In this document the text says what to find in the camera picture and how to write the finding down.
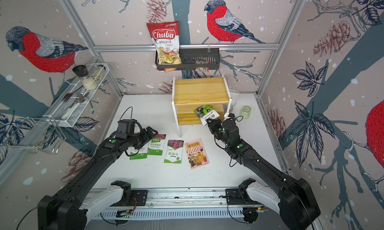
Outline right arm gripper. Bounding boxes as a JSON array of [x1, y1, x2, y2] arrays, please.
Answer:
[[206, 117, 231, 149]]

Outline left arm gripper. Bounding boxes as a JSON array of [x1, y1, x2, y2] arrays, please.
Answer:
[[127, 125, 159, 148]]

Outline green seed bag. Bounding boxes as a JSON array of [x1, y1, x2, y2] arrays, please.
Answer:
[[129, 143, 149, 160], [147, 134, 166, 156]]

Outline white seed packet shelf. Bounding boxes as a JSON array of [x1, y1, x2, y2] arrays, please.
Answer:
[[194, 105, 220, 126]]

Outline white mimosa seed bag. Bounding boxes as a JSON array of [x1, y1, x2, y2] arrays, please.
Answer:
[[164, 140, 184, 164]]

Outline picture seed packet shelf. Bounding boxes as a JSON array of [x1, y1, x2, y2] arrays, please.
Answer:
[[185, 139, 210, 170]]

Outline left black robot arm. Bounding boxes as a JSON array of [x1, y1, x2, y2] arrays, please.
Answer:
[[38, 120, 158, 230]]

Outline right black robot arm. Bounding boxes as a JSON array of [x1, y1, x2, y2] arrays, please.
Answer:
[[207, 113, 321, 230]]

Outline wooden two-tier shelf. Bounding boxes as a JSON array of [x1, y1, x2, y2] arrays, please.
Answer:
[[172, 75, 232, 137]]

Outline red Chuba cassava chips bag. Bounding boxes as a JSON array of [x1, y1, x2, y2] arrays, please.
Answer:
[[147, 21, 182, 65]]

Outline green glass cup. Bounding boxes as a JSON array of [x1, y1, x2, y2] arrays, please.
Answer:
[[240, 106, 252, 120]]

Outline black lid grinder bottle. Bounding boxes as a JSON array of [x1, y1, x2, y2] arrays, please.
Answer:
[[72, 65, 98, 91]]

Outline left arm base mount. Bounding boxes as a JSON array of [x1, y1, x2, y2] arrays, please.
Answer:
[[111, 181, 148, 207]]

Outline black wall basket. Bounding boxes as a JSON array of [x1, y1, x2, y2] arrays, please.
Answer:
[[155, 48, 220, 70]]

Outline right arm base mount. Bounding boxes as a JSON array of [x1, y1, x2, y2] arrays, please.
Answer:
[[225, 178, 264, 206]]

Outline white wire wall rack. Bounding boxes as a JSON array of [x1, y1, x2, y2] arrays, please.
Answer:
[[32, 63, 110, 128]]

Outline fork in wire rack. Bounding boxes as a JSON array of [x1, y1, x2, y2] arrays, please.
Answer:
[[62, 86, 83, 103]]

